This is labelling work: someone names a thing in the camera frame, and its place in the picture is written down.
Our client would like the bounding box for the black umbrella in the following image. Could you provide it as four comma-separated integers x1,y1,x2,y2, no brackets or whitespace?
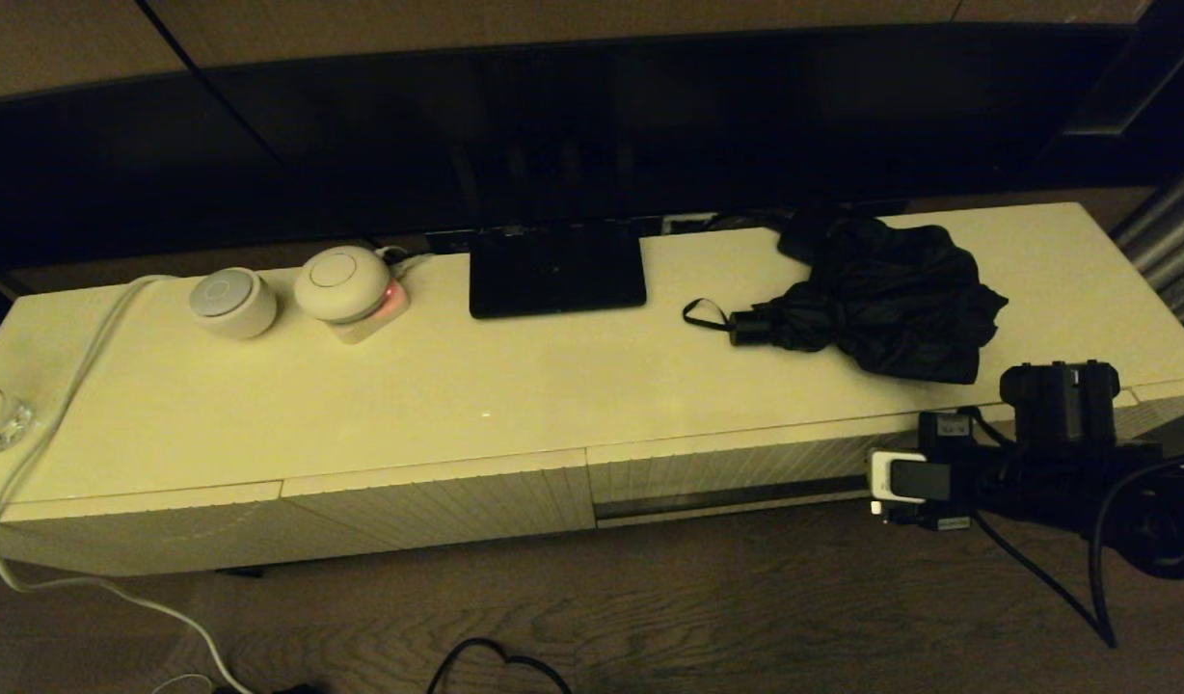
682,214,1009,385

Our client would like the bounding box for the white cabinet drawer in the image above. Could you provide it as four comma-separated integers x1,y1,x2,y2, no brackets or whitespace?
586,390,1143,529

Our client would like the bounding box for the white TV cabinet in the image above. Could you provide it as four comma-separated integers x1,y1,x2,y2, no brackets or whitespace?
0,200,1184,577

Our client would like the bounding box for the silver pleated curtain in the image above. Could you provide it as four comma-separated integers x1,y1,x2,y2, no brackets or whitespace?
1113,159,1184,348

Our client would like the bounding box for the black flat screen television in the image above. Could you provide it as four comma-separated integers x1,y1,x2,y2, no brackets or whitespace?
0,21,1171,271

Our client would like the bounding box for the white power strip red light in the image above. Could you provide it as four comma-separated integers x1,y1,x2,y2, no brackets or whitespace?
330,280,413,346

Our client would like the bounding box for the white round dome device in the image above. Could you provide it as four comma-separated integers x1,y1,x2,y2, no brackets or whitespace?
294,245,393,325

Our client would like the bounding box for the white speaker with grey top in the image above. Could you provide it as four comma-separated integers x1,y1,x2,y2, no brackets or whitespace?
188,267,280,340

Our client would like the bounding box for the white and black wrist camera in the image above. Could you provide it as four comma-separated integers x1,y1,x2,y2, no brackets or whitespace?
869,448,953,520

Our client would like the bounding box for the thin black camera cable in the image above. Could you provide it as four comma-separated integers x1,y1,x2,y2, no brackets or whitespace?
973,511,1116,649

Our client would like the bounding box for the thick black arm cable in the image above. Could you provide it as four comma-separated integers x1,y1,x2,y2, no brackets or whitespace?
1089,451,1184,649

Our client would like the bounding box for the black television base plate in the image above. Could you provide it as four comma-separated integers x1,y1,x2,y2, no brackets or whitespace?
469,224,648,321

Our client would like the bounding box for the black cable on floor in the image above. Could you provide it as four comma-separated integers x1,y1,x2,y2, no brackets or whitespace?
426,638,574,694

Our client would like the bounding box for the thin black wall cable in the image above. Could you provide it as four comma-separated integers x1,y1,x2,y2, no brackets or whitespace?
137,0,386,247

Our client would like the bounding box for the thick white power cable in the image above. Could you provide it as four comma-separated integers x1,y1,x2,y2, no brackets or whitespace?
0,275,256,694

